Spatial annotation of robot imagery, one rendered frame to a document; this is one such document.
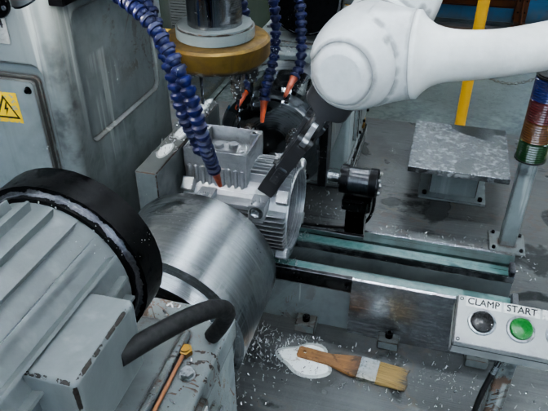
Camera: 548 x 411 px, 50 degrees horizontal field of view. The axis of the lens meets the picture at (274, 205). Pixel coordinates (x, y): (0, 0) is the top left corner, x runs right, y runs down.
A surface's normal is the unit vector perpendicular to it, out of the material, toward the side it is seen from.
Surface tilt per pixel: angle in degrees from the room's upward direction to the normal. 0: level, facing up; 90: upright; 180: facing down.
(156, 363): 0
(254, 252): 58
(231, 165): 90
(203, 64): 90
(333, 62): 92
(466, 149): 0
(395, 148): 0
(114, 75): 90
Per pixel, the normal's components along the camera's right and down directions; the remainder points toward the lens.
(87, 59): 0.96, 0.15
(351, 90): -0.54, 0.40
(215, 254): 0.51, -0.62
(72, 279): 0.73, -0.42
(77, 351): 0.00, -0.83
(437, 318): -0.27, 0.54
